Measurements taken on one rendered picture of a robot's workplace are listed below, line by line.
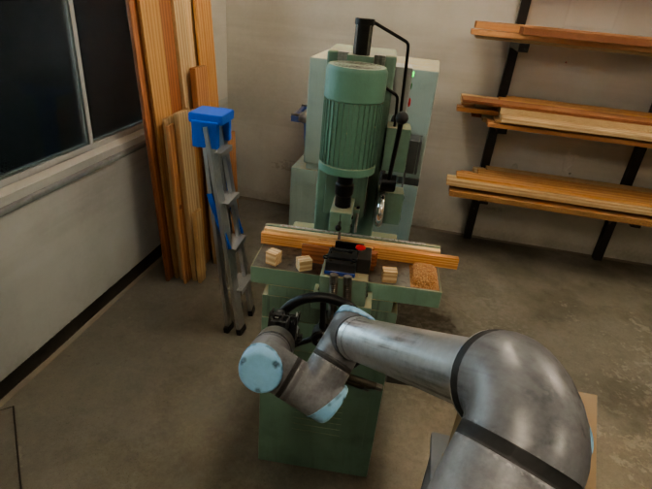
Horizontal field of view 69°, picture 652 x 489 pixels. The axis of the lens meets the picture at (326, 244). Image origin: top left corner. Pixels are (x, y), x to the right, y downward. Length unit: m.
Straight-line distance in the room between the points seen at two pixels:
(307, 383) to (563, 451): 0.60
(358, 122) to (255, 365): 0.74
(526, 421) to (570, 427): 0.04
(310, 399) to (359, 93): 0.81
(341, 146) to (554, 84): 2.60
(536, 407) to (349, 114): 1.05
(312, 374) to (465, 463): 0.55
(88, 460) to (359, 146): 1.59
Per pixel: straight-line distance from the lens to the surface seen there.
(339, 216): 1.52
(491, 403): 0.49
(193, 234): 3.00
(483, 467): 0.47
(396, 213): 1.72
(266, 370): 0.97
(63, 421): 2.40
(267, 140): 4.06
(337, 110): 1.39
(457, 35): 3.72
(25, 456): 2.33
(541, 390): 0.49
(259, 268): 1.52
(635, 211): 3.70
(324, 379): 0.98
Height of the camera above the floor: 1.68
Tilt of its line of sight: 28 degrees down
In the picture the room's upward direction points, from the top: 5 degrees clockwise
